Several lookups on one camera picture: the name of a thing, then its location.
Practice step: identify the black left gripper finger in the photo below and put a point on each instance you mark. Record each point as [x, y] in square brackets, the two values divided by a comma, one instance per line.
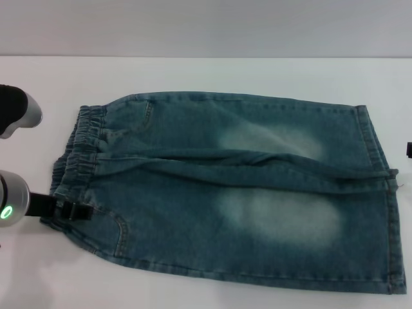
[78, 213]

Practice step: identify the blue denim shorts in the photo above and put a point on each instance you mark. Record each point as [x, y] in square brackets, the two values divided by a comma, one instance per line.
[225, 199]

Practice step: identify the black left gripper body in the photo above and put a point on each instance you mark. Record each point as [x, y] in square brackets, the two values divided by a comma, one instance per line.
[45, 207]

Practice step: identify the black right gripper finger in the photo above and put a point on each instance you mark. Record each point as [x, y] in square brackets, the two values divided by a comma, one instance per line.
[409, 149]

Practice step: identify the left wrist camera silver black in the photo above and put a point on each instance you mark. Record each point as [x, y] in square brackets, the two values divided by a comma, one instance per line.
[13, 106]

